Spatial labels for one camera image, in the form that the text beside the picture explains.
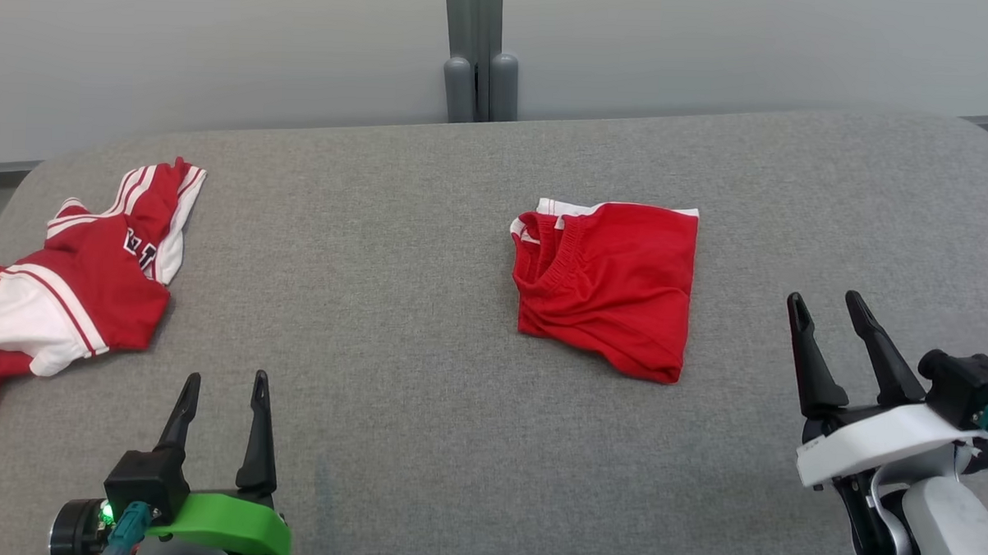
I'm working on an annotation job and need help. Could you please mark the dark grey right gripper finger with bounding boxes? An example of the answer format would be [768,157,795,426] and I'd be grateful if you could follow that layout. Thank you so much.
[840,290,931,408]
[783,292,854,422]

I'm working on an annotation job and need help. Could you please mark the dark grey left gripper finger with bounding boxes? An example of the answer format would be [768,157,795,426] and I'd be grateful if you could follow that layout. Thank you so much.
[235,369,282,498]
[155,371,202,457]

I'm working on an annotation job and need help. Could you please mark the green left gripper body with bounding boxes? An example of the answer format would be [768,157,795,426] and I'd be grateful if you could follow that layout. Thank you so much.
[144,485,294,555]

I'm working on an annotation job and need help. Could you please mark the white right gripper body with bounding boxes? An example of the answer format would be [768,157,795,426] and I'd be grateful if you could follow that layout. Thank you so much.
[794,393,988,496]

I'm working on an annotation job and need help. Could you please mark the red white number 23 jersey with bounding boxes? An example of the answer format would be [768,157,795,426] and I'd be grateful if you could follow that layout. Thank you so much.
[0,151,208,433]

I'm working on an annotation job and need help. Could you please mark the red shorts with white trim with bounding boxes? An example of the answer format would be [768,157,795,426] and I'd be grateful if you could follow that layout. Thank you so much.
[504,197,701,387]

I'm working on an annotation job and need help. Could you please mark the grey fabric sofa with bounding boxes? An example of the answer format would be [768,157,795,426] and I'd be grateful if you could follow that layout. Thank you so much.
[0,80,988,555]

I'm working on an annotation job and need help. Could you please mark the teal plug left camera cable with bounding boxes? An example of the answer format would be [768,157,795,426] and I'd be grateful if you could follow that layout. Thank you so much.
[99,500,155,555]

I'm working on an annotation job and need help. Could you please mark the grey double partition post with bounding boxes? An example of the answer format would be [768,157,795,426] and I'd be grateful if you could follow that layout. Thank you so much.
[439,0,522,126]

